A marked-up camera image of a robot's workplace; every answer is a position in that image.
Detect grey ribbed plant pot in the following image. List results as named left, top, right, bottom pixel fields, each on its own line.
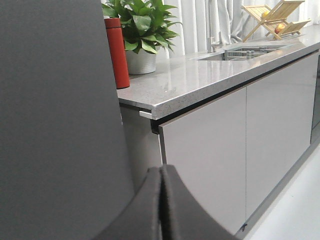
left=125, top=49, right=157, bottom=75

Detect grey left cabinet door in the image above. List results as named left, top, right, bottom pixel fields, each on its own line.
left=159, top=88, right=247, bottom=234

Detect white curtain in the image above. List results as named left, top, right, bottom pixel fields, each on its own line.
left=100, top=0, right=320, bottom=61

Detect red apple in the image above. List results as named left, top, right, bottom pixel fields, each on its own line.
left=274, top=23, right=286, bottom=34

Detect steel kitchen sink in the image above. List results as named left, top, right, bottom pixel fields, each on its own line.
left=196, top=44, right=292, bottom=61

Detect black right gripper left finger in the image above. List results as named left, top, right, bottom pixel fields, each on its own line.
left=94, top=167, right=162, bottom=240

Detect wooden dish rack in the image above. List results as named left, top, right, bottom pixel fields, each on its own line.
left=241, top=0, right=311, bottom=42

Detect green potted plant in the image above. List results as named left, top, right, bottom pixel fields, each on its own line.
left=101, top=0, right=179, bottom=55

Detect grey fridge door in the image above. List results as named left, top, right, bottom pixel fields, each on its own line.
left=0, top=0, right=134, bottom=240

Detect metal sink drain rack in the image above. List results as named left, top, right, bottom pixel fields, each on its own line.
left=223, top=46, right=277, bottom=61

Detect grey cabinet door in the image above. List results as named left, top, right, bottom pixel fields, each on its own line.
left=246, top=53, right=319, bottom=217
left=159, top=88, right=247, bottom=234

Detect red thermos bottle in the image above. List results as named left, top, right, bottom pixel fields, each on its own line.
left=104, top=18, right=130, bottom=89

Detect grey right cabinet door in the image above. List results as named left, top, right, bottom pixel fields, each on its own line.
left=246, top=53, right=319, bottom=217

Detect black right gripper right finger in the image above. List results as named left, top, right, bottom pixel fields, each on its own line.
left=159, top=164, right=237, bottom=240

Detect yellow fruit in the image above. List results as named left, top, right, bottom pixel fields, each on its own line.
left=261, top=10, right=270, bottom=19

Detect grey stone countertop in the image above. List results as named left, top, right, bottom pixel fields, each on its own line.
left=117, top=24, right=320, bottom=120

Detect steel kitchen faucet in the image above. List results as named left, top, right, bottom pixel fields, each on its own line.
left=206, top=31, right=224, bottom=53

